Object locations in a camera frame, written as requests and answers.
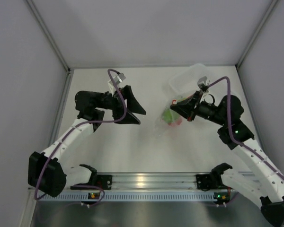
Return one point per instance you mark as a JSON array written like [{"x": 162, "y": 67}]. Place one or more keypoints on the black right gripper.
[{"x": 186, "y": 107}]

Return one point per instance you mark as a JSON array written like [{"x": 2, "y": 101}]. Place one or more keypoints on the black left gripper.
[{"x": 132, "y": 105}]

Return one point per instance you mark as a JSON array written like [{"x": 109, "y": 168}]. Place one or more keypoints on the red fake tomato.
[{"x": 175, "y": 123}]

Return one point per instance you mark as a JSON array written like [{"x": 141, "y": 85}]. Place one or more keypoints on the green fake lime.
[{"x": 169, "y": 115}]

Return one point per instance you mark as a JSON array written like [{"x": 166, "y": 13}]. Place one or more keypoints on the clear zip top bag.
[{"x": 160, "y": 127}]

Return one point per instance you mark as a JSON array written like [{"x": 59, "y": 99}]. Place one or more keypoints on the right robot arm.
[{"x": 268, "y": 194}]

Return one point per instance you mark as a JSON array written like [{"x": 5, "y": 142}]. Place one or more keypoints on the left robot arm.
[{"x": 49, "y": 171}]

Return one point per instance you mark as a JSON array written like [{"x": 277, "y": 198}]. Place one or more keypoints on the white perforated plastic basket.
[{"x": 186, "y": 80}]

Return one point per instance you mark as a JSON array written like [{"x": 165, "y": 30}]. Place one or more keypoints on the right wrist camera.
[{"x": 202, "y": 82}]

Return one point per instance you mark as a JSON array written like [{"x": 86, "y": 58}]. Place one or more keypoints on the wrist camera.
[
  {"x": 202, "y": 82},
  {"x": 118, "y": 79}
]

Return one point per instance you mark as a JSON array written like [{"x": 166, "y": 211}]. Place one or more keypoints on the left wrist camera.
[{"x": 118, "y": 79}]

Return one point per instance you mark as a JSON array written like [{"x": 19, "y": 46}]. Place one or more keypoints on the aluminium mounting rail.
[{"x": 151, "y": 180}]

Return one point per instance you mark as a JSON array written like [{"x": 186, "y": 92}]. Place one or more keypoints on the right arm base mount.
[{"x": 206, "y": 182}]

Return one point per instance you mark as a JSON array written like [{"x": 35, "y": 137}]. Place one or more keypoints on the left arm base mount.
[{"x": 102, "y": 181}]

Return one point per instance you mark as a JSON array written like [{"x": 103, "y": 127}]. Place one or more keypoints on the white slotted cable duct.
[{"x": 140, "y": 196}]

